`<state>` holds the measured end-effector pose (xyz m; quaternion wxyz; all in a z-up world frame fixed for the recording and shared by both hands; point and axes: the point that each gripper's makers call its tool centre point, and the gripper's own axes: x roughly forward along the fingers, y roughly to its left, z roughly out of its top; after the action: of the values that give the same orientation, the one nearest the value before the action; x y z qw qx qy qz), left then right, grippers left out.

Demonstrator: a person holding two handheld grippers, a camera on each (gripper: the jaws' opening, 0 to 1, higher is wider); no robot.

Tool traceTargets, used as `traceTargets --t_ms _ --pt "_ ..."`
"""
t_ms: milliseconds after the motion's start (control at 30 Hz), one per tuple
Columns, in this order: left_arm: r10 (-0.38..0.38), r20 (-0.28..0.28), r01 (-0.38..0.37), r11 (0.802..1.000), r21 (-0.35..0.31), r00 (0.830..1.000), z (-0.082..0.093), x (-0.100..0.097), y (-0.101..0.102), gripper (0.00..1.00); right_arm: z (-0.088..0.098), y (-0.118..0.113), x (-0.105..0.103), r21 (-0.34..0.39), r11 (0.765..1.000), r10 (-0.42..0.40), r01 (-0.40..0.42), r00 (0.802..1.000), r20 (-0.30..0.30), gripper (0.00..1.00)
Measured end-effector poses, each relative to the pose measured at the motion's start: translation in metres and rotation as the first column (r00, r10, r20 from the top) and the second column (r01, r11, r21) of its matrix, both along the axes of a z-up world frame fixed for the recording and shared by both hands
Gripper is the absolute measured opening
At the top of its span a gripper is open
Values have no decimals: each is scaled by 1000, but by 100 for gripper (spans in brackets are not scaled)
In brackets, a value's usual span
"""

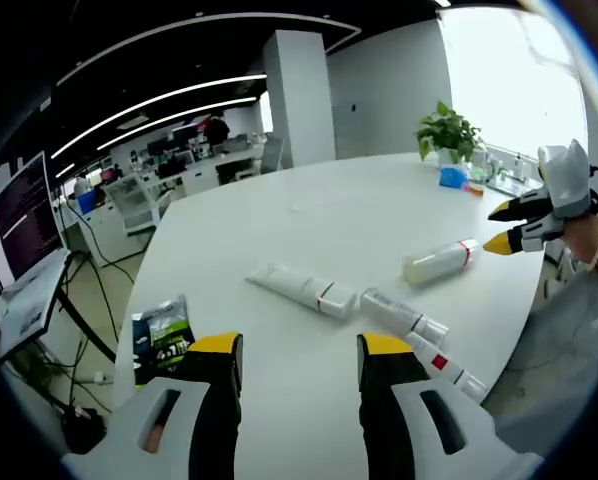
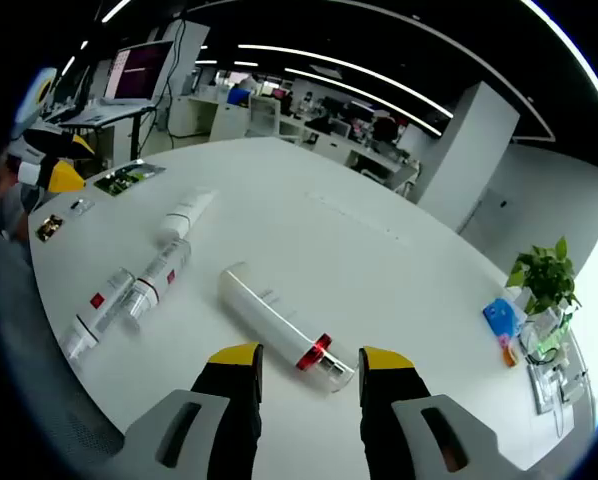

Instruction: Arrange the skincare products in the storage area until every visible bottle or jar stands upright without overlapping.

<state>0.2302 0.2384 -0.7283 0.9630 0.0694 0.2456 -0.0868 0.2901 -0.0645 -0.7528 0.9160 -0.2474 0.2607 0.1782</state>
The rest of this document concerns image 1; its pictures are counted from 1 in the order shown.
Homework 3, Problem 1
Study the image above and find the computer monitor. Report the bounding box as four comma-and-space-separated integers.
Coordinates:
0, 151, 66, 301

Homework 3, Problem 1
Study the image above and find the white skincare tube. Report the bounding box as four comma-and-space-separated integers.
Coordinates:
245, 259, 359, 320

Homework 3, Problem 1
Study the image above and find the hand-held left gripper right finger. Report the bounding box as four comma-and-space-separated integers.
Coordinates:
356, 332, 545, 480

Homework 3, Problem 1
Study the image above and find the black bag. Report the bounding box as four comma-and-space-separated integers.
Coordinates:
60, 406, 109, 455

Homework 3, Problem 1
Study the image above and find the person's right hand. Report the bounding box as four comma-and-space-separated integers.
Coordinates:
561, 212, 598, 266

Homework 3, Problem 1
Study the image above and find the clear glass mug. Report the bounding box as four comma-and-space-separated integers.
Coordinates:
471, 148, 499, 185

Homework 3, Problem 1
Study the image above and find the white laptop stand desk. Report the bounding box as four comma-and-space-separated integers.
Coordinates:
0, 247, 118, 364

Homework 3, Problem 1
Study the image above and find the white skincare bottle red square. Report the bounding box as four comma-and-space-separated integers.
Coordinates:
404, 330, 489, 402

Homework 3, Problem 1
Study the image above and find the white ceiling light strip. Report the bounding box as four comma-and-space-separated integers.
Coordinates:
96, 96, 260, 151
50, 73, 269, 160

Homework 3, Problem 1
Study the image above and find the white skincare bottle red collar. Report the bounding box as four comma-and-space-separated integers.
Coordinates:
402, 238, 483, 288

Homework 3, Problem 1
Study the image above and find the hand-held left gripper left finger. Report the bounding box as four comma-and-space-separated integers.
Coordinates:
61, 331, 244, 480

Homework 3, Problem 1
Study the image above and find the person's left hand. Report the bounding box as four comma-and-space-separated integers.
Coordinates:
145, 421, 164, 454

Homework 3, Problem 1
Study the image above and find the small plain white skincare bottle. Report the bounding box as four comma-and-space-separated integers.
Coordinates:
359, 286, 451, 347

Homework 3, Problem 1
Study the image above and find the blue plastic packet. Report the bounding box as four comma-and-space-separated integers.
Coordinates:
437, 164, 474, 190

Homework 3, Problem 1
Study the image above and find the metal tray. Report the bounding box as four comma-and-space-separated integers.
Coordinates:
484, 172, 540, 198

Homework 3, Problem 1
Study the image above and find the grey mesh office chair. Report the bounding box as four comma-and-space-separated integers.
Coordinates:
481, 269, 598, 451

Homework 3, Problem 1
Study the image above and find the potted green plant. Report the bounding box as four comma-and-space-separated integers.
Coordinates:
415, 99, 483, 167

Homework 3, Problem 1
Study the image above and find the row of office desks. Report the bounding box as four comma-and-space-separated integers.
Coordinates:
123, 130, 271, 201

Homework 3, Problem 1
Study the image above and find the white wire cart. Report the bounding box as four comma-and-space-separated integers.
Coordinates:
102, 171, 162, 237

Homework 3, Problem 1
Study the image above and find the green black foil packet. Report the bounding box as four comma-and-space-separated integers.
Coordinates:
130, 293, 197, 387

